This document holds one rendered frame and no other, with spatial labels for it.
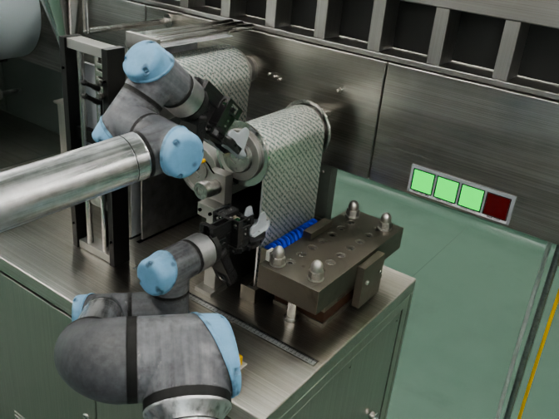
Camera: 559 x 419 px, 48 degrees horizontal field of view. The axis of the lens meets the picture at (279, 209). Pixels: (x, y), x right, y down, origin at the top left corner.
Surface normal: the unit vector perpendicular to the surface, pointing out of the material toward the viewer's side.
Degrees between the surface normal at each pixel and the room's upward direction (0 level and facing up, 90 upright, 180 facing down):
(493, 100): 90
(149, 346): 34
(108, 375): 67
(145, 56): 50
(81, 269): 0
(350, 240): 0
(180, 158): 90
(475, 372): 0
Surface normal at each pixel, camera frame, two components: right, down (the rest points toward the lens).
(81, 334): -0.44, -0.72
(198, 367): 0.36, -0.55
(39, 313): -0.59, 0.32
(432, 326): 0.08, -0.89
